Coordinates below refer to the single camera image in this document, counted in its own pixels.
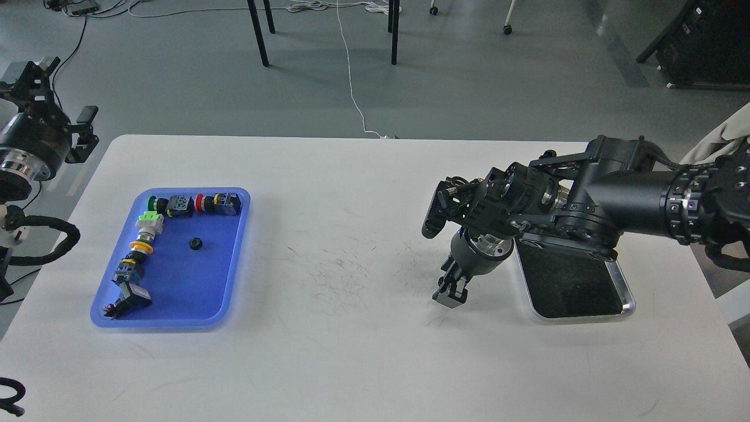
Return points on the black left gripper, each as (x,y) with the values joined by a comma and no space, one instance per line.
(32,148)

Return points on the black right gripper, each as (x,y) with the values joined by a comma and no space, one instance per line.
(469,257)

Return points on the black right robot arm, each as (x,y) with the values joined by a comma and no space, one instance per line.
(582,203)

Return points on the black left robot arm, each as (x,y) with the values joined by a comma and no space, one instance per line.
(16,223)

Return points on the silver metal tray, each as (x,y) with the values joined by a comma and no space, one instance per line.
(566,289)

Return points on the blue plastic tray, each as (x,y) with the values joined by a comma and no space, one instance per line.
(189,288)

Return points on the black table leg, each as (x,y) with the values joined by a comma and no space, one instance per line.
(258,32)
(393,13)

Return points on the black table leg right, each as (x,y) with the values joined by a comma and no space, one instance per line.
(393,13)

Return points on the beige cloth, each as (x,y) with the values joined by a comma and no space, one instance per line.
(724,139)

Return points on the black equipment case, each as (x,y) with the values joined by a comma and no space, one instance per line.
(706,46)

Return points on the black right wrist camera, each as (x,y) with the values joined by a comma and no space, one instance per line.
(452,201)

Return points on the green white switch component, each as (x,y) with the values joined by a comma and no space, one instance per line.
(149,224)

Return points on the green push button switch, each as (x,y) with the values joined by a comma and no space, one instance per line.
(177,206)

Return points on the yellow push button switch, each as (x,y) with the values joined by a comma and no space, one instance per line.
(130,270)

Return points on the red push button switch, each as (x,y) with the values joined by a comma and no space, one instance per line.
(221,204)

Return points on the black white switch component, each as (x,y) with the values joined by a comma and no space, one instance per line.
(132,296)

